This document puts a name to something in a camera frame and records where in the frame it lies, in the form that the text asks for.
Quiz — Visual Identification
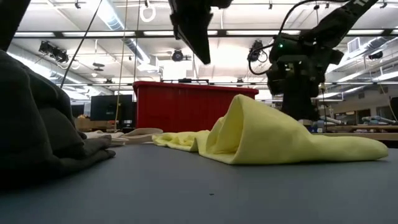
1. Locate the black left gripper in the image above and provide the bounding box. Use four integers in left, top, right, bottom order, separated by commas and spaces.
169, 0, 233, 65

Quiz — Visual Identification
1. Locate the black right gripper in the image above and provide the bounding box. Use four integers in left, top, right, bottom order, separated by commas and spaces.
282, 49, 345, 121

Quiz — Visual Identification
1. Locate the yellow shirt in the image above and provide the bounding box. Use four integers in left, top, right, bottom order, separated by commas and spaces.
152, 94, 390, 166

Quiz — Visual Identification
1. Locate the red plastic laundry basket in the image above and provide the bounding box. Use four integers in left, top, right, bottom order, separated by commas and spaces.
132, 80, 260, 133

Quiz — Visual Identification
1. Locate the dark grey garment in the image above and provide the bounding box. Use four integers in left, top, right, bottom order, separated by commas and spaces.
0, 49, 117, 191

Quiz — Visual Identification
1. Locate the white ceiling vent unit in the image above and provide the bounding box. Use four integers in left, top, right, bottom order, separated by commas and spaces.
347, 36, 362, 53

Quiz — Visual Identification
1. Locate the black ceiling beam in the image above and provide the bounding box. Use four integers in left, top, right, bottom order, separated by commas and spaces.
14, 28, 398, 40

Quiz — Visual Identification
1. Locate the black monitor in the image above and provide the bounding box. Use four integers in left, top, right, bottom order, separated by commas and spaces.
90, 95, 137, 129

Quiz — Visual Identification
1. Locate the beige striped cloth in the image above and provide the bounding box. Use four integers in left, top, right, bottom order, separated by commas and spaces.
83, 127, 164, 147

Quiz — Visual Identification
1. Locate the cardboard box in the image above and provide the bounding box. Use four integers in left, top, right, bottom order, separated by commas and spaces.
76, 117, 116, 131

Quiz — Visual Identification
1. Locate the yellow hanging cord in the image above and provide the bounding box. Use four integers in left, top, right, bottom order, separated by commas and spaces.
319, 81, 328, 133
113, 0, 129, 130

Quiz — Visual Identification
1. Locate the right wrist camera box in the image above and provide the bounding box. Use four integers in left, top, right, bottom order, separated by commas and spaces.
266, 62, 285, 96

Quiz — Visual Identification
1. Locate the white hanging ring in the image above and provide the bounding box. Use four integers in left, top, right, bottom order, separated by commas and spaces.
139, 3, 157, 24

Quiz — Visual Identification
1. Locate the thin black cable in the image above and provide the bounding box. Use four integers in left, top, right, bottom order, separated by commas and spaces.
60, 0, 104, 88

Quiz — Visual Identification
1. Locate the black ceiling camera rig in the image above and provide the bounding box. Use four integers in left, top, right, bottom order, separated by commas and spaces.
38, 40, 70, 63

